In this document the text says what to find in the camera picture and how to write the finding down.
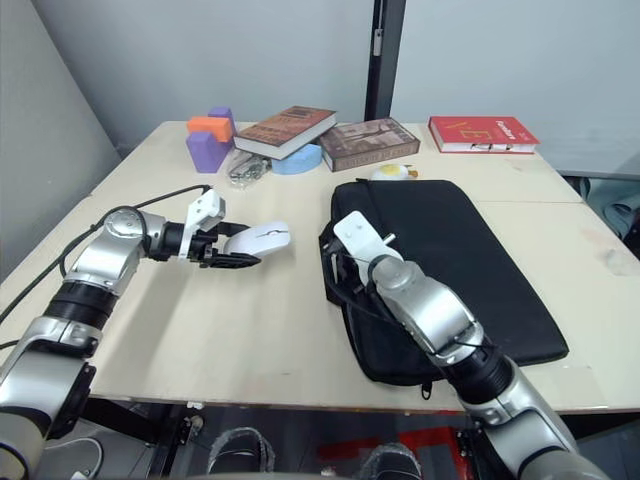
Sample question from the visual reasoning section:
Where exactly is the clear plastic bag of metal parts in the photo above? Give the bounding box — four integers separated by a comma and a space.
226, 148, 274, 190

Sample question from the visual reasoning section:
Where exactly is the black table frame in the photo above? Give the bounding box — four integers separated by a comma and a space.
79, 397, 206, 480

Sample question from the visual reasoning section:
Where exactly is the blue half-round foam block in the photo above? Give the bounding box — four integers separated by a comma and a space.
270, 141, 324, 176

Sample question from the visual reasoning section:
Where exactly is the red book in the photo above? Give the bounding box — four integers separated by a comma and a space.
427, 115, 543, 156

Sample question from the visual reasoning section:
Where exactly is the white computer mouse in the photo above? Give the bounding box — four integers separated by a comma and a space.
221, 220, 291, 260

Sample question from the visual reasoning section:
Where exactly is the large purple foam block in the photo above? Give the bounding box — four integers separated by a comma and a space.
185, 130, 233, 175

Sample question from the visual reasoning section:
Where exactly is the dark rounded ribbed shape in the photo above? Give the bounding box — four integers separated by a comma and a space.
358, 441, 422, 480
206, 426, 277, 477

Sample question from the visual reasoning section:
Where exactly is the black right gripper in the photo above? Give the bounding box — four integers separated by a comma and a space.
324, 238, 375, 303

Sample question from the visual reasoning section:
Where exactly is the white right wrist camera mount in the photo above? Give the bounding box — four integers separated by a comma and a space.
332, 210, 404, 282

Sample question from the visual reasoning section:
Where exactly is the yellow and white toy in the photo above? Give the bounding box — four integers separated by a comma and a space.
370, 163, 419, 182

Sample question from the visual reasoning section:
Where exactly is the dark brown picture book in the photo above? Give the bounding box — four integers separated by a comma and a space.
317, 117, 422, 174

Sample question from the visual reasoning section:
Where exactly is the black laptop bag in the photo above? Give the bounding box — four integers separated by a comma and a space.
318, 178, 571, 402

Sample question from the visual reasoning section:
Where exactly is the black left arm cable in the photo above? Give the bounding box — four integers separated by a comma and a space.
0, 184, 211, 351

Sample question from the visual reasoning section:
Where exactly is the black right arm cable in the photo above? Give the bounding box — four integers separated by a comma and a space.
342, 279, 497, 362

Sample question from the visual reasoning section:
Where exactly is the white floor cable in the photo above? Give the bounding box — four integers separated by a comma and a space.
69, 436, 105, 480

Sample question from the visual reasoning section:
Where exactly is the brown hardcover book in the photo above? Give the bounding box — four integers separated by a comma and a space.
232, 104, 338, 162

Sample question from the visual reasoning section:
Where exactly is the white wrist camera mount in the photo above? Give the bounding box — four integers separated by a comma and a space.
332, 210, 404, 282
178, 188, 228, 263

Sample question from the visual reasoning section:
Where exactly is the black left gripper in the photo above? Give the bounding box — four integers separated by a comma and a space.
189, 222, 263, 272

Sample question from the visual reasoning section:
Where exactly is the black vertical pole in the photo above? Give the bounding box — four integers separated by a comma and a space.
363, 0, 407, 122

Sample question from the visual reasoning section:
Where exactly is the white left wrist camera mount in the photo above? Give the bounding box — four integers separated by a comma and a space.
178, 188, 228, 263

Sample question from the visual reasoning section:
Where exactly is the orange foam block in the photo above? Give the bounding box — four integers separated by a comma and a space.
187, 115, 237, 144

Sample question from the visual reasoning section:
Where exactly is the small purple foam block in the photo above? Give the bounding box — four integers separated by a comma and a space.
207, 105, 238, 132

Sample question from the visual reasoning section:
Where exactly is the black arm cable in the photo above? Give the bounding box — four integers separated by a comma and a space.
0, 184, 211, 351
342, 279, 497, 362

